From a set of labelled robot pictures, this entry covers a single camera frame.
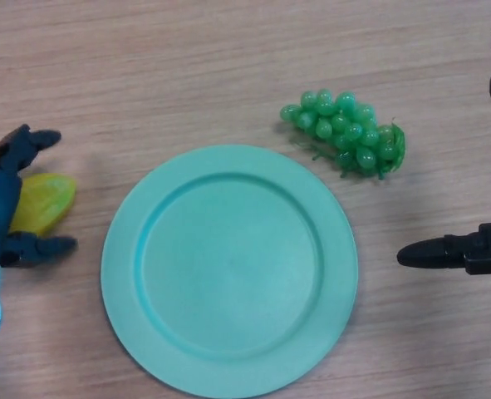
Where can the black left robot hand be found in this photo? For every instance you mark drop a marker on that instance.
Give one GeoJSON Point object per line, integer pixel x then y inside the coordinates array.
{"type": "Point", "coordinates": [0, 199]}

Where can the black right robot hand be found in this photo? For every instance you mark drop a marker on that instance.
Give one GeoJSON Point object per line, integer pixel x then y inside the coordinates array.
{"type": "Point", "coordinates": [486, 249]}

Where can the yellow starfruit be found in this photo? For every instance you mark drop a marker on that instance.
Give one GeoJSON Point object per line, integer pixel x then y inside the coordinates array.
{"type": "Point", "coordinates": [45, 203]}

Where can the green round plate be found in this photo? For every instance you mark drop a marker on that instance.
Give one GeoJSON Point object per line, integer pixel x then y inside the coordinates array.
{"type": "Point", "coordinates": [228, 266]}

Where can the green grape bunch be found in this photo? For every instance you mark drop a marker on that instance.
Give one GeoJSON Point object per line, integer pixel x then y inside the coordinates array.
{"type": "Point", "coordinates": [349, 129]}

